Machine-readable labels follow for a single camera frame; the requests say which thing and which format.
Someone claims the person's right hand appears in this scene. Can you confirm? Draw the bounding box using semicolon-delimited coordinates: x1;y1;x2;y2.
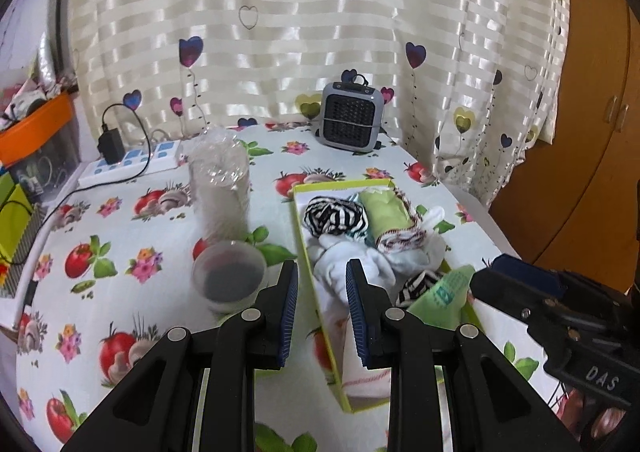
552;382;628;440

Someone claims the cream heart print curtain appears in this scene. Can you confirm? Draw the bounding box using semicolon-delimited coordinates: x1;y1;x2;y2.
65;0;571;205

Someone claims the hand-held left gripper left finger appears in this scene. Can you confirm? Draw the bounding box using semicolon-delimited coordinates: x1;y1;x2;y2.
62;259;300;452

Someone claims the clear lid dark jar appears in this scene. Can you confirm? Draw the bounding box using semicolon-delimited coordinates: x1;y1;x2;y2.
192;239;266;314

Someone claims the clear printed plastic bag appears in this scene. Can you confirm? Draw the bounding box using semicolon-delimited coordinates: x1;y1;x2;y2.
320;302;396;400

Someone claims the green cloth with patterned trim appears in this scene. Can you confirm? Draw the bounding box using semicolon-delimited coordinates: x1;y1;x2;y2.
357;186;426;253

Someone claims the grey chevron pattern box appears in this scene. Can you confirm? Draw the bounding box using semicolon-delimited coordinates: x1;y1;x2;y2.
0;205;48;300

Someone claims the black charger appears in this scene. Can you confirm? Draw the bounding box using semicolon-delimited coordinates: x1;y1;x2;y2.
97;129;126;165

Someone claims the small grey space heater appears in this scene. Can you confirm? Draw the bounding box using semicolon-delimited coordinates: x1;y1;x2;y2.
315;70;387;154

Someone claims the white blue power strip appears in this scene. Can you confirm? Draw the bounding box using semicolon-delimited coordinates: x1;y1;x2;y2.
77;139;182;187

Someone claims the black white striped sock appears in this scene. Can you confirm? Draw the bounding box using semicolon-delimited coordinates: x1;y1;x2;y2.
395;269;443;308
305;196;372;238

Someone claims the orange lid storage box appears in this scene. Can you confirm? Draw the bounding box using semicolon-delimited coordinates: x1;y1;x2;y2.
0;92;81;183

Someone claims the tall clear plastic jar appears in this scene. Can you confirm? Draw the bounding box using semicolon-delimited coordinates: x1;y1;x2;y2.
187;127;252;243

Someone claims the green sock with teal print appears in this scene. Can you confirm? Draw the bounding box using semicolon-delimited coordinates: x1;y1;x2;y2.
407;265;476;333

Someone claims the brown wooden cabinet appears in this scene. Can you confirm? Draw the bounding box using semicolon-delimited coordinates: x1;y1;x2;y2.
487;0;640;293

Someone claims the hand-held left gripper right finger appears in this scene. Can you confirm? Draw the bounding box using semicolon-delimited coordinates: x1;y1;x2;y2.
345;259;583;452

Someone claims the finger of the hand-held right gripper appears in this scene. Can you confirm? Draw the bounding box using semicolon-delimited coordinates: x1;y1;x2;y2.
469;270;566;338
492;255;621;318

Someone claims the fruit print tablecloth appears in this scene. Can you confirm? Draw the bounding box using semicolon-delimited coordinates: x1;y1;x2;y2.
15;125;566;452

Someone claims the assorted packet pile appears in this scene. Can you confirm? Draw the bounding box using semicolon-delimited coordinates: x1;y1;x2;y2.
0;47;76;133

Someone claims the lime green cardboard box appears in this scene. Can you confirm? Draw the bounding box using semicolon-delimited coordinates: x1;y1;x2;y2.
291;177;483;414

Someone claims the grey window frame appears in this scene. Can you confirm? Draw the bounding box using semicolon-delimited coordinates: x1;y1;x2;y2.
50;0;81;93

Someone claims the black charger cable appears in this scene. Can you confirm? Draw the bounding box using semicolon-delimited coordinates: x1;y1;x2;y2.
100;104;151;178

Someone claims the yellow green carton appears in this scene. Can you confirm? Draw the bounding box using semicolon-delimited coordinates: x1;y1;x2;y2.
0;182;31;258

